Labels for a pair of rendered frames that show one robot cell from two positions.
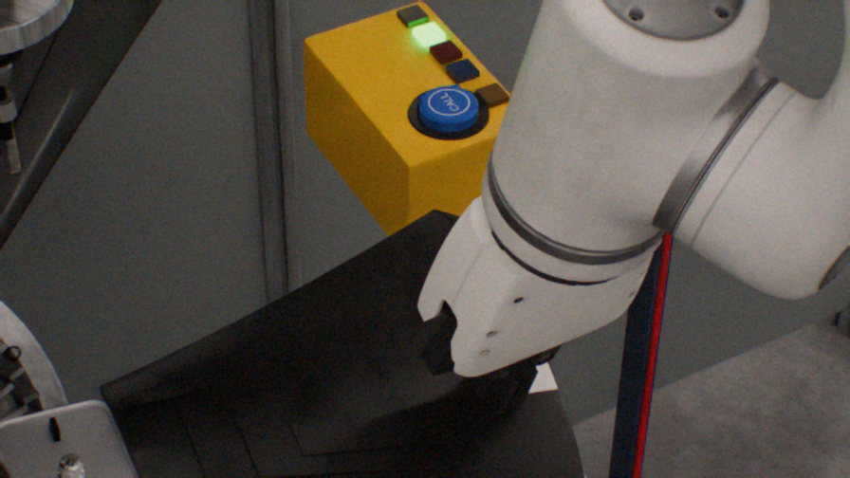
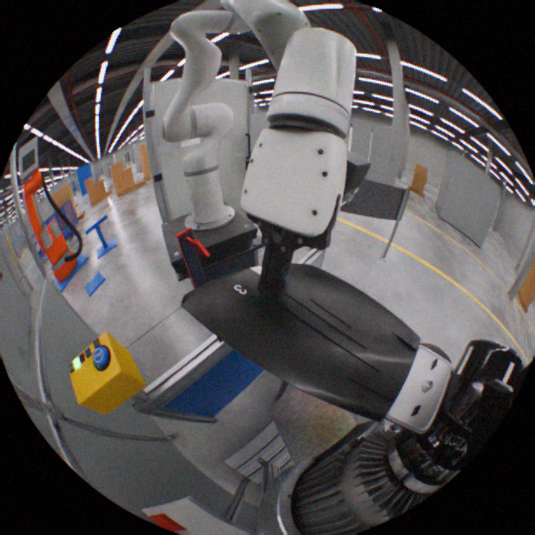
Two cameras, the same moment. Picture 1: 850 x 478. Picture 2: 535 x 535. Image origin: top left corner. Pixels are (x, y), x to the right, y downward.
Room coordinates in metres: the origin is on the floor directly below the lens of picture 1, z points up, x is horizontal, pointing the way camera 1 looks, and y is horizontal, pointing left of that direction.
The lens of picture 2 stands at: (0.74, 0.11, 1.32)
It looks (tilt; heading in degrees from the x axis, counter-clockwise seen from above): 43 degrees down; 250
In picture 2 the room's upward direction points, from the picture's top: straight up
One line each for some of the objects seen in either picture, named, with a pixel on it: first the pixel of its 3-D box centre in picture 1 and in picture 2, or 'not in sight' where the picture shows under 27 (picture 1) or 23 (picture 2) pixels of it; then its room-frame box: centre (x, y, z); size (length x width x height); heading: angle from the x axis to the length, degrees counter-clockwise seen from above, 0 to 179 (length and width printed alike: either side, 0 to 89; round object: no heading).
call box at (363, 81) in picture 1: (415, 134); (105, 378); (1.05, 0.00, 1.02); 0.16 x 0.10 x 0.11; 29
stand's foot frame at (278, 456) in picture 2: not in sight; (286, 452); (0.72, 0.39, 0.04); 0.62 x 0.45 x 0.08; 29
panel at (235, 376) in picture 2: not in sight; (254, 360); (0.70, -0.19, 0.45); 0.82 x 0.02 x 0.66; 29
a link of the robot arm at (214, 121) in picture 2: not in sight; (206, 135); (0.72, -0.54, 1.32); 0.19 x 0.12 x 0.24; 17
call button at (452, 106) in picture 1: (449, 110); (100, 357); (1.01, -0.02, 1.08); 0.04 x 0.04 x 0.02
